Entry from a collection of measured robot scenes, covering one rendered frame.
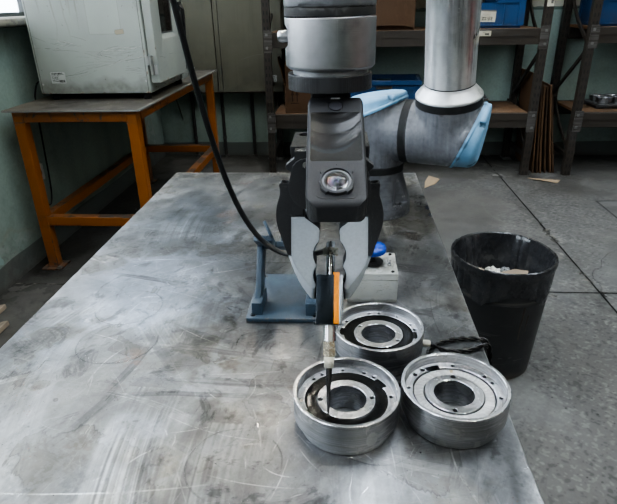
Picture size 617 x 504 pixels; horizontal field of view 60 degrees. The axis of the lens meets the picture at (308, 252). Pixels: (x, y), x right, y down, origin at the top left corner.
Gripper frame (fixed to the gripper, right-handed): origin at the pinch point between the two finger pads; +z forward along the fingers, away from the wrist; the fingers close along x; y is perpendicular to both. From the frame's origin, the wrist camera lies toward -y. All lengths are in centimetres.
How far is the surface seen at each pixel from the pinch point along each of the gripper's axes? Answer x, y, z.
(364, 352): -3.7, 3.0, 9.5
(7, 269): 154, 168, 85
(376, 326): -5.4, 9.9, 10.6
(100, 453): 21.7, -8.9, 13.1
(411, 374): -8.5, 0.3, 10.2
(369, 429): -3.7, -8.5, 9.6
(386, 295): -7.4, 20.1, 12.1
